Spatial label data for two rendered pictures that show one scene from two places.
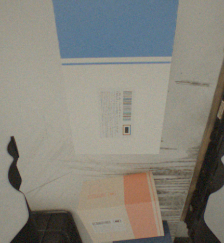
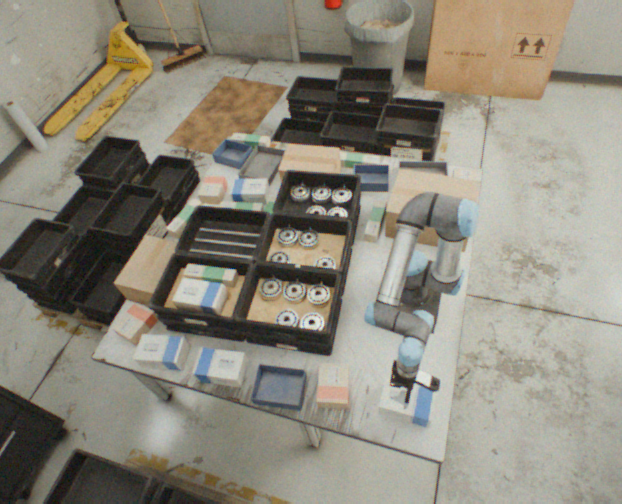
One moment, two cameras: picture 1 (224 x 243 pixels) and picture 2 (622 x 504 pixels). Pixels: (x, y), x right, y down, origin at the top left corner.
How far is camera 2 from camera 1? 1.67 m
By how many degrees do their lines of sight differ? 33
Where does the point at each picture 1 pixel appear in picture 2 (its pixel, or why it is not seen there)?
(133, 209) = (344, 390)
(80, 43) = (421, 392)
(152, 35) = (420, 411)
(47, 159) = (368, 360)
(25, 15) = not seen: hidden behind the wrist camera
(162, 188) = (332, 412)
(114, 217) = (339, 380)
